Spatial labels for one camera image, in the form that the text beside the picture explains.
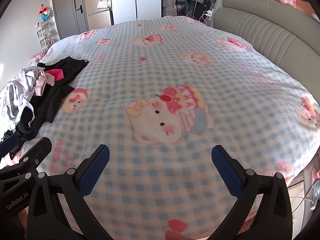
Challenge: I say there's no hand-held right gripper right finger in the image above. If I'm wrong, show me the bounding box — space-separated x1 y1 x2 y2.
210 145 294 240

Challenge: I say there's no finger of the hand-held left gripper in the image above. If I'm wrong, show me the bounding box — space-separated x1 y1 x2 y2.
0 134 18 157
0 137 52 175

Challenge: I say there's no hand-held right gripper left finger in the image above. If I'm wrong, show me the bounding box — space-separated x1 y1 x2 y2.
27 144 112 240

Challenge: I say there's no white satin garment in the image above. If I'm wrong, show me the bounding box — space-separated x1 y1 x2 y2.
0 67 45 130

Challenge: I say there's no pale pink striped cloth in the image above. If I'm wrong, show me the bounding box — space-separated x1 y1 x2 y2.
34 71 55 97

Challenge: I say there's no hot pink cloth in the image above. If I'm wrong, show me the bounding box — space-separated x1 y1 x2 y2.
46 68 64 82

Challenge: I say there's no black garment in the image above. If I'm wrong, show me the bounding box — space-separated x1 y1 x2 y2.
15 56 90 140

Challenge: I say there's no light pink garment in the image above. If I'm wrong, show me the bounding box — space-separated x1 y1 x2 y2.
30 51 48 64

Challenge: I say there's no white shelf rack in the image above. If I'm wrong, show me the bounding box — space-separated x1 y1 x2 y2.
35 21 54 50

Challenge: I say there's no checkered cartoon print blanket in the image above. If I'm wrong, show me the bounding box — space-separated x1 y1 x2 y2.
0 15 312 240

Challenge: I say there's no grey padded headboard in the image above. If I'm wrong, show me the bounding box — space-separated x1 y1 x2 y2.
210 0 320 155

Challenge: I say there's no grey door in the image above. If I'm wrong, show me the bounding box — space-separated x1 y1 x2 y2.
51 0 89 40

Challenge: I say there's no beige refrigerator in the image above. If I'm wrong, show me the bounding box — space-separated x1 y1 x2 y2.
84 0 114 30

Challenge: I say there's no white charger plug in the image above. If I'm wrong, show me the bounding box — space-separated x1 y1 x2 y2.
200 9 215 22

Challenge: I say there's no red and blue wall plush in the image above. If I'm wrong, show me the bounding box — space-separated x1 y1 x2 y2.
39 4 52 22

